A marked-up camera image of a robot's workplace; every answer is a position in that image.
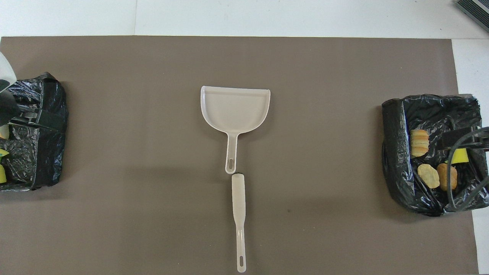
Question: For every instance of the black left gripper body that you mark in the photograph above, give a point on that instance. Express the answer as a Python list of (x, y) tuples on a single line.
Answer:
[(7, 109)]

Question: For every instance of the small yellow sponge piece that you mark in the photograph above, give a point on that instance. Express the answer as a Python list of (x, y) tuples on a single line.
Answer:
[(460, 156)]

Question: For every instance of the striped orange croissant piece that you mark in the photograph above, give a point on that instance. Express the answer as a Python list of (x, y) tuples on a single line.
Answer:
[(419, 142)]

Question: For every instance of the brown bread roll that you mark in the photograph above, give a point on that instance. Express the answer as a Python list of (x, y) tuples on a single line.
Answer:
[(447, 177)]

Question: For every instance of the pale bread chunk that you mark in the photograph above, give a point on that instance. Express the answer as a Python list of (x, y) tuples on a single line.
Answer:
[(428, 175)]

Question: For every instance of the notched yellow sponge piece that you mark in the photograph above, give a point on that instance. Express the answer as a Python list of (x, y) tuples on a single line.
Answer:
[(2, 173)]

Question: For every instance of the beige plastic dustpan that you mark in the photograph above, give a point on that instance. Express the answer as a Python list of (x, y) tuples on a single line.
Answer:
[(235, 110)]

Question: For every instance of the bin with black bag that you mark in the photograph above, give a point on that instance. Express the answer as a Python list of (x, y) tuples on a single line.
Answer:
[(38, 160), (431, 114)]

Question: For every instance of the dark ribbed grille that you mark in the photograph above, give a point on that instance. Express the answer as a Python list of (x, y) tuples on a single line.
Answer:
[(475, 9)]

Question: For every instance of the brown table mat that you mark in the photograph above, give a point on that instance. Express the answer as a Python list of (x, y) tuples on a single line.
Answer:
[(153, 229)]

